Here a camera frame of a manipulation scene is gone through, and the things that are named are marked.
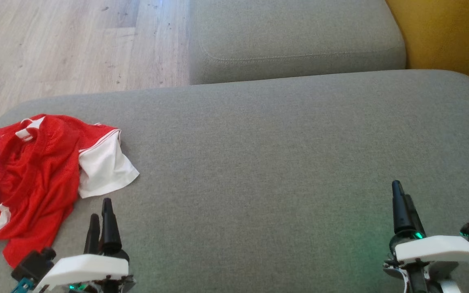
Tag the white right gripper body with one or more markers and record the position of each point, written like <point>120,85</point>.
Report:
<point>434,248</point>

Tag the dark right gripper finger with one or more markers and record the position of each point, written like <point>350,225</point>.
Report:
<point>415,217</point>
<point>400,207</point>

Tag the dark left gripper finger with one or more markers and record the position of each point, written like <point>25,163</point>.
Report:
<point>110,228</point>
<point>93,234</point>

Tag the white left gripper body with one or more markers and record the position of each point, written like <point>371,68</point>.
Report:
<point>88,268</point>

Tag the red white basketball jersey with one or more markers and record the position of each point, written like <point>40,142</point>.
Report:
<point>51,162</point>

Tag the large grey sofa seat cushion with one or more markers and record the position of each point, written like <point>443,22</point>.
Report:
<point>267,162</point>

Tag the mustard yellow upholstered panel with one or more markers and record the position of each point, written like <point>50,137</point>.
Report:
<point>450,32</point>

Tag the small grey sofa cushion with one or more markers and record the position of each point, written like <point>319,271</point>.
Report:
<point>291,32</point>

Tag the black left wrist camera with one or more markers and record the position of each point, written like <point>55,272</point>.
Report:
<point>35,264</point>

